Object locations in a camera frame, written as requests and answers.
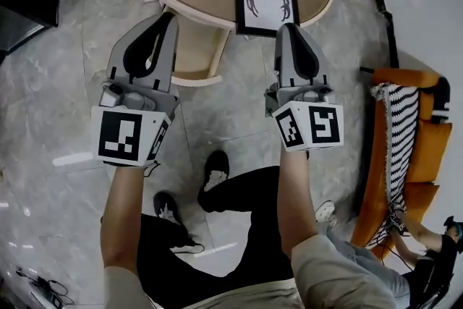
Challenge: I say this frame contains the black cable bundle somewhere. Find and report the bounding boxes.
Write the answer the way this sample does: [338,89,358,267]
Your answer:
[16,266,75,309]

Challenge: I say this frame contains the black striped sofa cushion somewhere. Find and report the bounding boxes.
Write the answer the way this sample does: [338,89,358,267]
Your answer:
[429,77,452,124]

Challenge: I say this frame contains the person's left black shoe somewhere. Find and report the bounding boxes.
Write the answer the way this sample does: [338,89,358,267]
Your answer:
[153,190,182,225]

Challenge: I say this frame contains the cream wooden drawer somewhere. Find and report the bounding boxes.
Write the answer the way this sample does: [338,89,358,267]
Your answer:
[164,9,233,88]

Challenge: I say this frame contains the person's right black shoe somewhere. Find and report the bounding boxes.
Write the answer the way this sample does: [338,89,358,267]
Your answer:
[203,150,231,192]

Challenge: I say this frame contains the person's black shoe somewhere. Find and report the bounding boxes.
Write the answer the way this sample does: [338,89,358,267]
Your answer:
[153,190,182,225]
[203,150,231,192]

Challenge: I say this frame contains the person's right forearm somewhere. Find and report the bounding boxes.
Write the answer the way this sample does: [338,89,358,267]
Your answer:
[278,149,328,260]

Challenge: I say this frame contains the thin black cables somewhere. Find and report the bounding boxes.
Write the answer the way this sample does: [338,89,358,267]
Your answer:
[372,204,417,272]

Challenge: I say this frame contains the orange sofa cushion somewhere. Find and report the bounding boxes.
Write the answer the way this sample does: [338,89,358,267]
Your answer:
[403,182,441,229]
[407,121,454,185]

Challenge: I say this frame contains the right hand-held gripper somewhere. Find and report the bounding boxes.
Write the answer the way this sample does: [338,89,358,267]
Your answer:
[265,22,345,153]

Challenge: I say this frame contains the black white striped blanket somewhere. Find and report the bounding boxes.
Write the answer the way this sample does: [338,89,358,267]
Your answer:
[369,82,421,218]

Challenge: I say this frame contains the orange sofa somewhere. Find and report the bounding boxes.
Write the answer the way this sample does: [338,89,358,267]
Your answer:
[349,67,454,253]

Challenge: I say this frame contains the person's black trousers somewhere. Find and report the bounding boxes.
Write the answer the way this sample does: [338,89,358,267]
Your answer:
[136,165,296,303]

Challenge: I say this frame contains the person's beige shirt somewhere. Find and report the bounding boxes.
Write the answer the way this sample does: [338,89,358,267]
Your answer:
[103,233,399,309]

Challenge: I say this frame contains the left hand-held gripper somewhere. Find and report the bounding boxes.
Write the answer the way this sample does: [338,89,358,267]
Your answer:
[90,12,181,169]

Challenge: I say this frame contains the person's left forearm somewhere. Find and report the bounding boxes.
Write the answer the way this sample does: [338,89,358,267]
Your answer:
[100,163,160,269]

